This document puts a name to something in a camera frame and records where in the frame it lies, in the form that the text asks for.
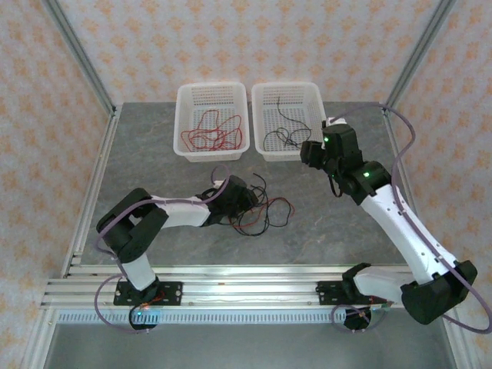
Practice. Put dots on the aluminium frame leg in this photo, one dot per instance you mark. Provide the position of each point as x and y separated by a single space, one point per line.
36 342
459 342

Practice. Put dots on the grey metal panel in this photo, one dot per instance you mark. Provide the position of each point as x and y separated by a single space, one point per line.
246 348

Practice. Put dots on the white perforated plastic basket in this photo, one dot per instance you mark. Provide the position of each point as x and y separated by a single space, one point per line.
292 100
215 96

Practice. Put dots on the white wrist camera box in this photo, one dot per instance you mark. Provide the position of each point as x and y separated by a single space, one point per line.
219 183
330 121

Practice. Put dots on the aluminium frame post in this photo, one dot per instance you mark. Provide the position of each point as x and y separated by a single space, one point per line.
82 57
419 54

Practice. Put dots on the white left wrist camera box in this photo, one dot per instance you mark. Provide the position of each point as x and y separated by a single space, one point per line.
219 183

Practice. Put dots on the aluminium side frame rail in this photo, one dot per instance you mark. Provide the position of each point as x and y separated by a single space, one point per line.
401 161
96 180

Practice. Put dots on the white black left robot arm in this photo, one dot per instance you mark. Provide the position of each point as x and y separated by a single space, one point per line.
184 211

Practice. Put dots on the wide aluminium mounting rail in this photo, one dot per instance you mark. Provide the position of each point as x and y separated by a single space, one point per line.
250 286

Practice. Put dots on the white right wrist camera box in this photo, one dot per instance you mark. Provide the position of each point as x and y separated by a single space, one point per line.
330 121

